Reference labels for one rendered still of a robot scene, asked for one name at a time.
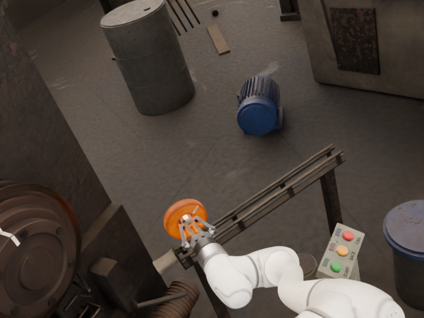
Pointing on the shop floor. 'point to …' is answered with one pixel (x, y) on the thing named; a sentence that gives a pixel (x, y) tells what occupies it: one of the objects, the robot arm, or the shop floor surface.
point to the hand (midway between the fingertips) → (183, 216)
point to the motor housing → (168, 311)
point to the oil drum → (149, 55)
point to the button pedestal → (351, 270)
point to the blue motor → (259, 106)
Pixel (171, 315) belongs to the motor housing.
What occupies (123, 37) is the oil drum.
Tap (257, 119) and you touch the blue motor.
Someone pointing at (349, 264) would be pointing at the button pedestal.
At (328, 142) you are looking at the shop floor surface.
